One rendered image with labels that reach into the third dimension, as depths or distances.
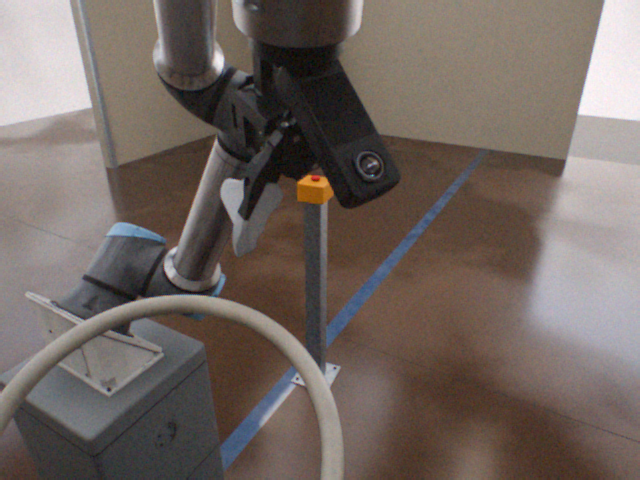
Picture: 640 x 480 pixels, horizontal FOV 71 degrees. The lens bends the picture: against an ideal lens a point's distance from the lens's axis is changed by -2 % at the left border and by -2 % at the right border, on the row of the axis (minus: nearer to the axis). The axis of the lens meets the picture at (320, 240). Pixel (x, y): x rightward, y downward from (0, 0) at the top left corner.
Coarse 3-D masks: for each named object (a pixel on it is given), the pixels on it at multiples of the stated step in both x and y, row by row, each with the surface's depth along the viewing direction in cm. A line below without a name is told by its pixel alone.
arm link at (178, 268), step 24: (240, 72) 82; (216, 96) 80; (216, 120) 83; (240, 120) 81; (216, 144) 89; (240, 144) 85; (216, 168) 91; (240, 168) 89; (216, 192) 95; (192, 216) 103; (216, 216) 99; (192, 240) 107; (216, 240) 106; (168, 264) 118; (192, 264) 112; (216, 264) 116; (168, 288) 119; (192, 288) 117; (216, 288) 123
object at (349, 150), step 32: (288, 96) 33; (320, 96) 33; (352, 96) 33; (320, 128) 32; (352, 128) 33; (320, 160) 33; (352, 160) 32; (384, 160) 32; (352, 192) 31; (384, 192) 33
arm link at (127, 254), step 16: (128, 224) 121; (112, 240) 119; (128, 240) 119; (144, 240) 121; (160, 240) 124; (96, 256) 119; (112, 256) 118; (128, 256) 118; (144, 256) 120; (160, 256) 122; (96, 272) 116; (112, 272) 117; (128, 272) 118; (144, 272) 119; (128, 288) 119; (144, 288) 120
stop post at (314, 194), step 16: (304, 192) 187; (320, 192) 185; (304, 208) 193; (320, 208) 190; (304, 224) 197; (320, 224) 194; (304, 240) 200; (320, 240) 197; (304, 256) 204; (320, 256) 201; (304, 272) 208; (320, 272) 204; (320, 288) 208; (320, 304) 212; (320, 320) 217; (320, 336) 221; (320, 352) 226; (320, 368) 230; (336, 368) 242; (304, 384) 232
